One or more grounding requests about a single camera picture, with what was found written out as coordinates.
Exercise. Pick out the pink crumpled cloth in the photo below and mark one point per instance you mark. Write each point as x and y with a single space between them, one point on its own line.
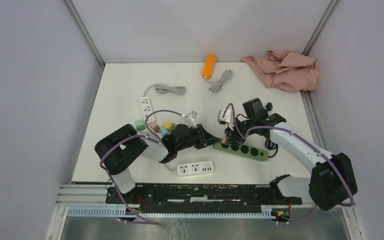
285 70

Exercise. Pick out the small white power strip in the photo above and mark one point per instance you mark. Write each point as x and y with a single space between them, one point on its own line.
146 108

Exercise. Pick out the yellow plug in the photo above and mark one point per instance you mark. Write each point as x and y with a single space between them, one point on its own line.
169 125

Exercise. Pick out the teal plug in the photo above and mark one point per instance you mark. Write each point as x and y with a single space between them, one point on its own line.
165 131

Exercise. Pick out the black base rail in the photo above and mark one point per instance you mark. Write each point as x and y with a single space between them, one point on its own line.
155 198

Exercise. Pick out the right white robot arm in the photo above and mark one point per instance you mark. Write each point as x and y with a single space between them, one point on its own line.
331 182

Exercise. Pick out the pink plug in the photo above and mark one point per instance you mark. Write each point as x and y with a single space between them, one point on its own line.
224 142

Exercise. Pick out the beige plug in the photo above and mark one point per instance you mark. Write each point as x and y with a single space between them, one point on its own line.
154 126

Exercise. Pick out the dark green power strip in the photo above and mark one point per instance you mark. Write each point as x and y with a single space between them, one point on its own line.
243 150

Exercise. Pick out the long white power strip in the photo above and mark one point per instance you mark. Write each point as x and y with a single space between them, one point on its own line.
195 168

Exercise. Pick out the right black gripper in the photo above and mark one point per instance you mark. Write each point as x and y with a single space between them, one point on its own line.
233 136

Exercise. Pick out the orange power strip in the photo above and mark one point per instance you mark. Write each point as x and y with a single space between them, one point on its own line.
209 66

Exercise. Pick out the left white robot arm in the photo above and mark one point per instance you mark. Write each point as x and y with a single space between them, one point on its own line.
121 148

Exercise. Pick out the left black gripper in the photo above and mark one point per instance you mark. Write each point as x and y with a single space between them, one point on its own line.
204 138

